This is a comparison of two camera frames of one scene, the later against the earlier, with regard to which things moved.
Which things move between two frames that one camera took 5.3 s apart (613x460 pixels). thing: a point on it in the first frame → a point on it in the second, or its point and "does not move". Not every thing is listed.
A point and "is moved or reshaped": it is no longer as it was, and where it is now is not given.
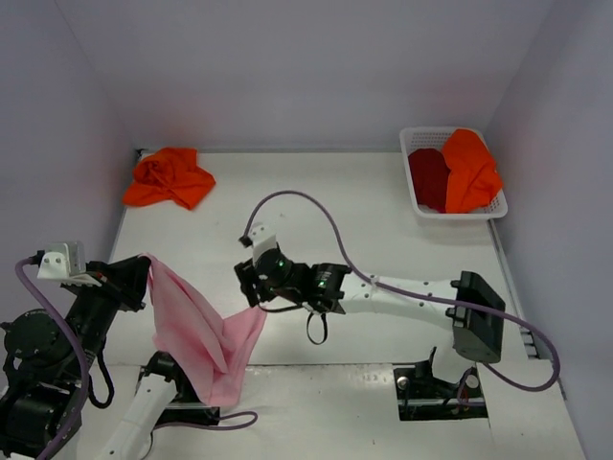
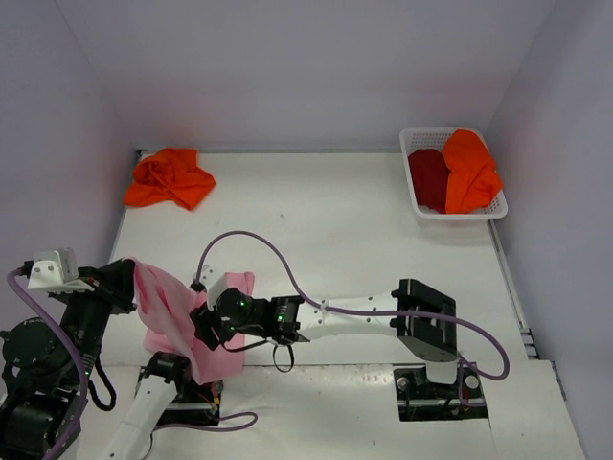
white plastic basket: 415,138 does not move
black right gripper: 249,284 → 203,326
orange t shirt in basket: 473,179 does not move
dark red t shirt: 429,172 does not move
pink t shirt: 189,326 is moved or reshaped
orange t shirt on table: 169,174 does not move
